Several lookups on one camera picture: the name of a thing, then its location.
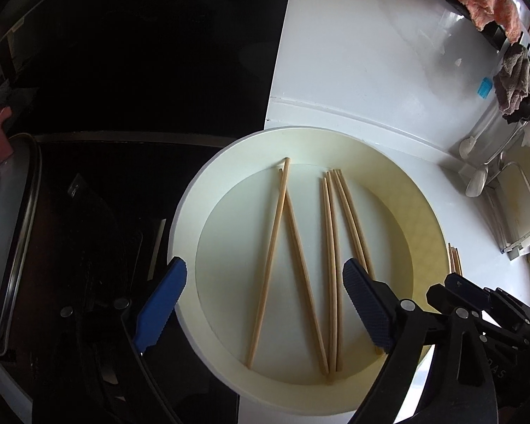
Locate white plastic spoon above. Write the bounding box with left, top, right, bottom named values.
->
left=459, top=106, right=499, bottom=160

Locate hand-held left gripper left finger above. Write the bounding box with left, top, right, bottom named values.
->
left=33, top=256, right=187, bottom=424

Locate grey pink rag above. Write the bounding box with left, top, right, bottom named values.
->
left=494, top=44, right=530, bottom=114

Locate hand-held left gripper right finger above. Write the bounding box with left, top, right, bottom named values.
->
left=342, top=258, right=497, bottom=424

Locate round white tray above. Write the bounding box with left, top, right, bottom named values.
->
left=167, top=126, right=452, bottom=412

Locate metal spatula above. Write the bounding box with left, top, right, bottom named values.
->
left=465, top=124, right=525, bottom=198

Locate light wooden chopstick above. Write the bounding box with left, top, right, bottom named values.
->
left=246, top=157, right=291, bottom=368
left=337, top=169, right=377, bottom=279
left=322, top=178, right=336, bottom=372
left=327, top=171, right=343, bottom=372
left=278, top=168, right=330, bottom=375
left=332, top=169, right=368, bottom=275

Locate bundle of wooden chopsticks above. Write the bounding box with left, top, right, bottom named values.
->
left=447, top=242, right=464, bottom=277

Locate metal wire rack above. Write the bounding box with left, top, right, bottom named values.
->
left=486, top=161, right=530, bottom=258

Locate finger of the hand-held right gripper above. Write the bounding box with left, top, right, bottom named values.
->
left=426, top=285, right=530, bottom=352
left=444, top=273, right=530, bottom=325

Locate black gas stove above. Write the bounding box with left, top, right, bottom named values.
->
left=0, top=135, right=241, bottom=424

